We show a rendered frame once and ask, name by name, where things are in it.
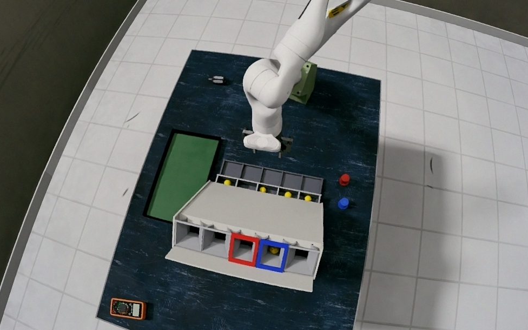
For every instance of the blue square frame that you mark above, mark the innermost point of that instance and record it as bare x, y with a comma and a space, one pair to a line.
275, 244

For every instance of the blue plug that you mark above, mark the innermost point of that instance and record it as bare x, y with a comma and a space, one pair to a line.
343, 203

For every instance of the orange digital multimeter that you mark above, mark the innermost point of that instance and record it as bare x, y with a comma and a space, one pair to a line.
128, 309

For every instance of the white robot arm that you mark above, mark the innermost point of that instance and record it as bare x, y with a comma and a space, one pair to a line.
268, 87

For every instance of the red plug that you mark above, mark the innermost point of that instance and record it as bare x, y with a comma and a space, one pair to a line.
344, 180

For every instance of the red square frame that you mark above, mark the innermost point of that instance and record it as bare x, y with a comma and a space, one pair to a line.
247, 238

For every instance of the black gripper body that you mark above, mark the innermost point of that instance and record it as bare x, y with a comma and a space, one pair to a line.
279, 136

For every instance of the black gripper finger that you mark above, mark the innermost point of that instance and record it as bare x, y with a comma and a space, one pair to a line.
285, 148
245, 133

